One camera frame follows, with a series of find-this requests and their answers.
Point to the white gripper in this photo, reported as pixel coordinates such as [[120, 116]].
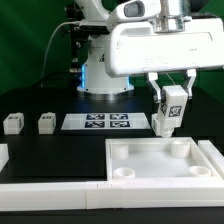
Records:
[[134, 48]]

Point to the white square tabletop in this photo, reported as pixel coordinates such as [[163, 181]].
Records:
[[155, 158]]

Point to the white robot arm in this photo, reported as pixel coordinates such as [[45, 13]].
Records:
[[89, 21]]

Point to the white marker sheet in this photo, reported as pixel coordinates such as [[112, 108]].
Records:
[[105, 121]]

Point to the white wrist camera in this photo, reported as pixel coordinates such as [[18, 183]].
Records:
[[135, 10]]

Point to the white right rail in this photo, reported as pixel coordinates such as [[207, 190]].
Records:
[[213, 155]]

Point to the white rail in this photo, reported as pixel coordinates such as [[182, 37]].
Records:
[[213, 155], [4, 156], [95, 195]]

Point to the white left rail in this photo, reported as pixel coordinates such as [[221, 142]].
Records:
[[4, 156]]

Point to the white front rail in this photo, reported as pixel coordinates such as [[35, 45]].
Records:
[[95, 195]]

